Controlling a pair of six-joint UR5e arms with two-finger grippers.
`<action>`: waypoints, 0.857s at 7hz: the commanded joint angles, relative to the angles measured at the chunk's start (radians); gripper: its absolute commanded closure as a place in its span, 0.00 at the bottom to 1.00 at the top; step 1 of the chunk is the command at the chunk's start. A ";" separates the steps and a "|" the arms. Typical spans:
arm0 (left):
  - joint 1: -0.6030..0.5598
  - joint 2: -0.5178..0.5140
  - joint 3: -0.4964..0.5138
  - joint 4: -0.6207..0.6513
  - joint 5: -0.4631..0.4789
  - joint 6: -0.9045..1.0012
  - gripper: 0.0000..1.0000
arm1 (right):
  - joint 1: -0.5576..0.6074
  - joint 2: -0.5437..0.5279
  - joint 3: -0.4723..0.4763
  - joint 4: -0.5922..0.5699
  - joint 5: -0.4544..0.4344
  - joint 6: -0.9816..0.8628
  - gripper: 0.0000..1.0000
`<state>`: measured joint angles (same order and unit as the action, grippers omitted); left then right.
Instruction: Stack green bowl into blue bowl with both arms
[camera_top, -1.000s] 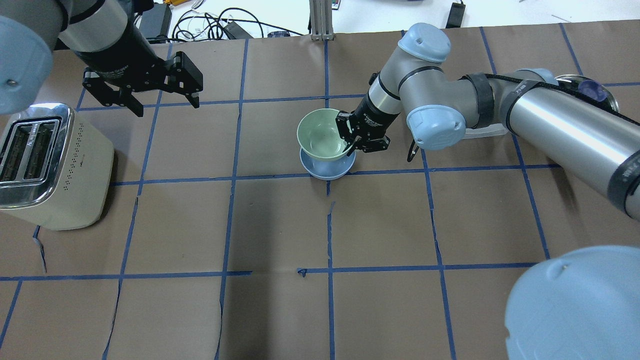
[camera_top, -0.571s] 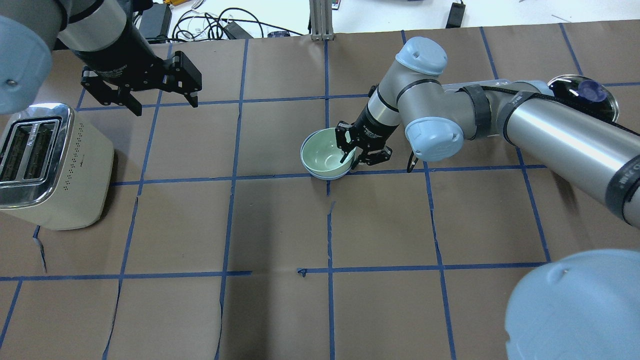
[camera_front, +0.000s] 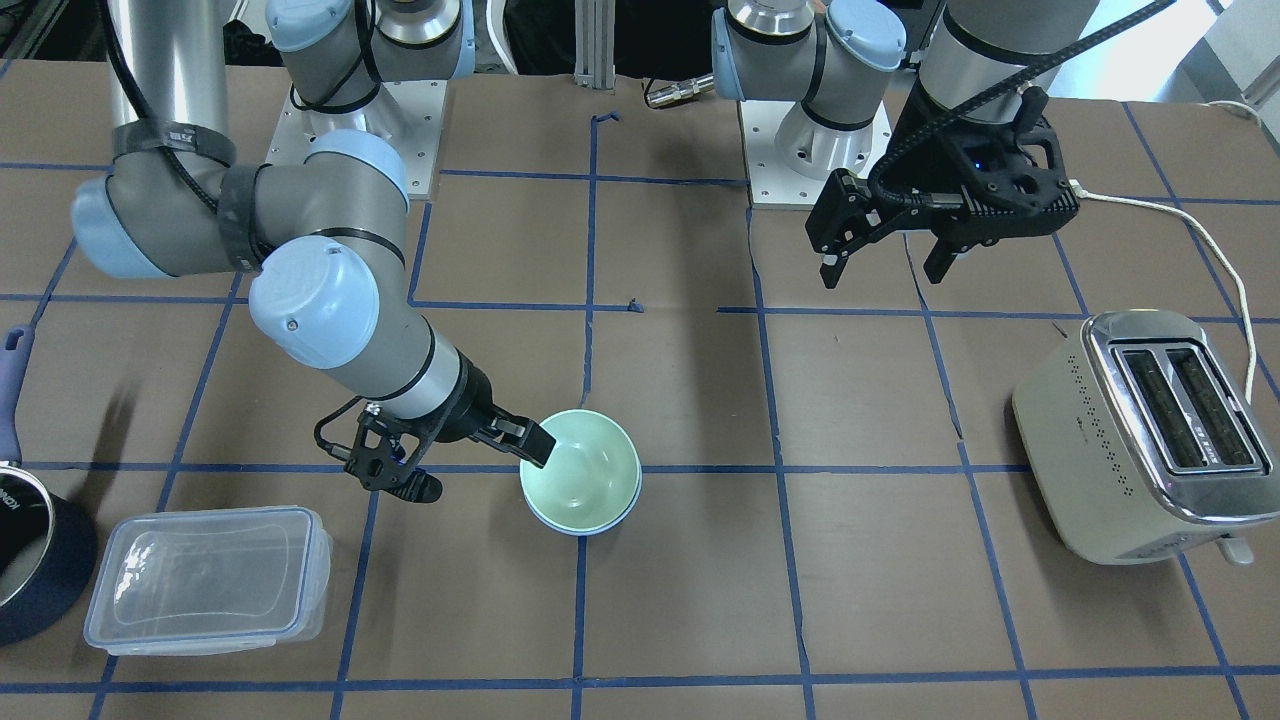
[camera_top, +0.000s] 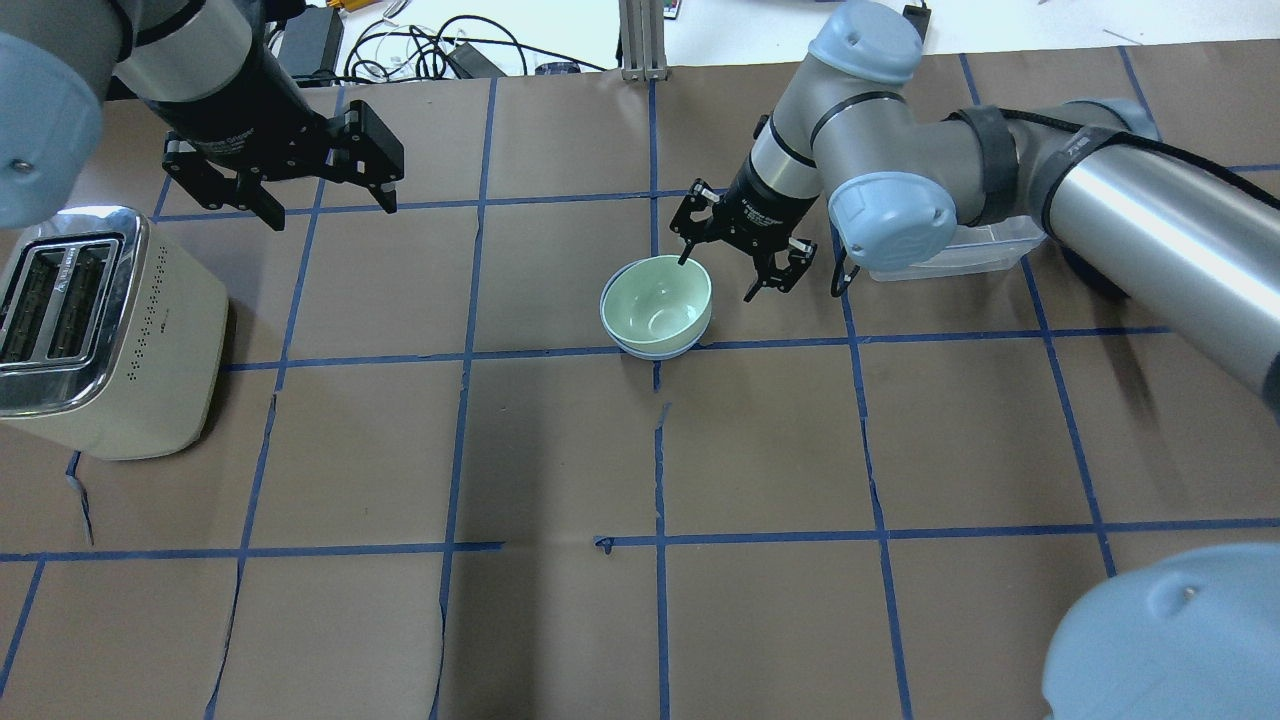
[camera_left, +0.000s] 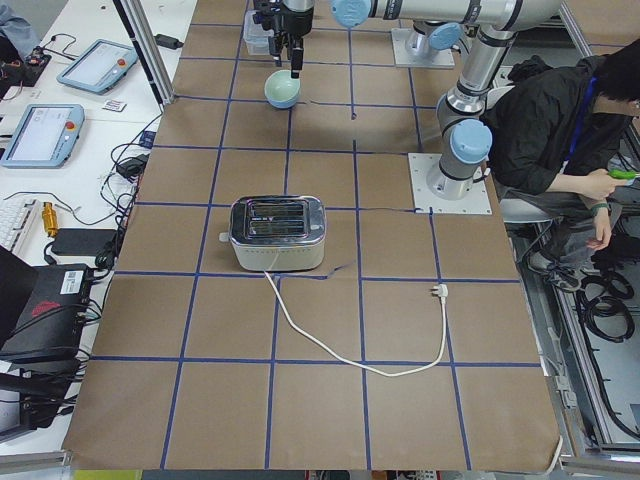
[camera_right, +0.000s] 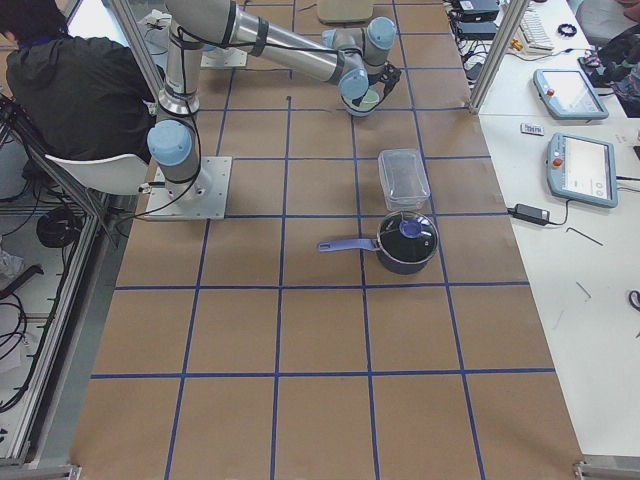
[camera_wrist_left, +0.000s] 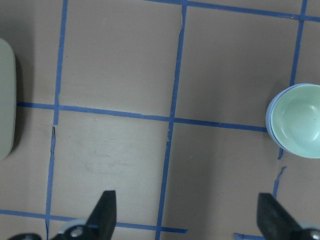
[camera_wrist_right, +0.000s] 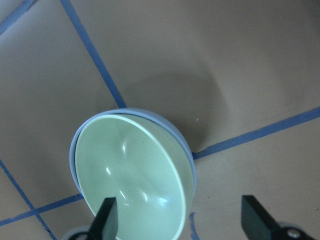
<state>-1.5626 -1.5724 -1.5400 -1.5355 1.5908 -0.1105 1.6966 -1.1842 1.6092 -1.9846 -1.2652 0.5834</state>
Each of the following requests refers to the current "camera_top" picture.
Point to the black power brick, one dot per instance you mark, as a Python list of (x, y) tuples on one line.
[(307, 46)]

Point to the cream chrome toaster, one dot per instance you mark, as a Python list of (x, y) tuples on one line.
[(112, 335)]

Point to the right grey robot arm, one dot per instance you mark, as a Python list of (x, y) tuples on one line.
[(1189, 637)]

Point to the clear plastic container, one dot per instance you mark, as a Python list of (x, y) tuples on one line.
[(975, 250)]

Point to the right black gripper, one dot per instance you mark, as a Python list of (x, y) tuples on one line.
[(766, 208)]

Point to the green bowl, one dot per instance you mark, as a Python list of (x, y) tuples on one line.
[(658, 300)]

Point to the black power adapter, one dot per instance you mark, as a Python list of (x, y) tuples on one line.
[(919, 17)]

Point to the aluminium frame post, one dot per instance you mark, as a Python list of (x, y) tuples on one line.
[(643, 41)]

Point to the blue bowl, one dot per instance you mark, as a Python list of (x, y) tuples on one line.
[(655, 350)]

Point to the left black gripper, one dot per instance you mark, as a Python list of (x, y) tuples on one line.
[(250, 112)]

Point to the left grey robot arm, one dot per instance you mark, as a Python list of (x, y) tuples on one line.
[(58, 59)]

